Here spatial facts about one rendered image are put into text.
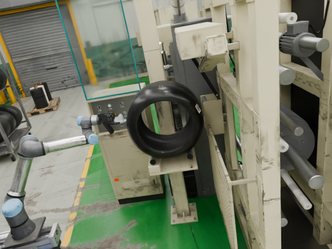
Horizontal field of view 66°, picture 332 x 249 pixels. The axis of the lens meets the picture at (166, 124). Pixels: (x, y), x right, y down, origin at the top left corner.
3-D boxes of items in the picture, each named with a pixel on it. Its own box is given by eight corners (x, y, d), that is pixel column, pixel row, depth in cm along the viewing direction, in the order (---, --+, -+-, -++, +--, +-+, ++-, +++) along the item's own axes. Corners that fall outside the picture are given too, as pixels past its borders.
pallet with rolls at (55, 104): (35, 106, 838) (26, 84, 809) (60, 100, 854) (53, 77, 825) (27, 117, 729) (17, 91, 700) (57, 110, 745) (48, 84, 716)
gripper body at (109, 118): (112, 114, 184) (96, 115, 185) (114, 125, 187) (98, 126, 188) (114, 110, 191) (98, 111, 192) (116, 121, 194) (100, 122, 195)
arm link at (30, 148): (19, 147, 155) (99, 131, 178) (18, 142, 164) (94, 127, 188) (22, 164, 159) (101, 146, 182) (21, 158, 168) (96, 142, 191)
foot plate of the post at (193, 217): (171, 206, 277) (170, 203, 276) (195, 203, 275) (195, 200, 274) (171, 225, 253) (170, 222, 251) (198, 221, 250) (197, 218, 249)
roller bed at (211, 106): (204, 126, 234) (199, 95, 222) (220, 124, 232) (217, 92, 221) (207, 136, 215) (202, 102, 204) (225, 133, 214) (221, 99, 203)
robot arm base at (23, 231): (8, 242, 166) (1, 231, 162) (17, 226, 180) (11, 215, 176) (31, 236, 167) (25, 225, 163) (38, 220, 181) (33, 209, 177)
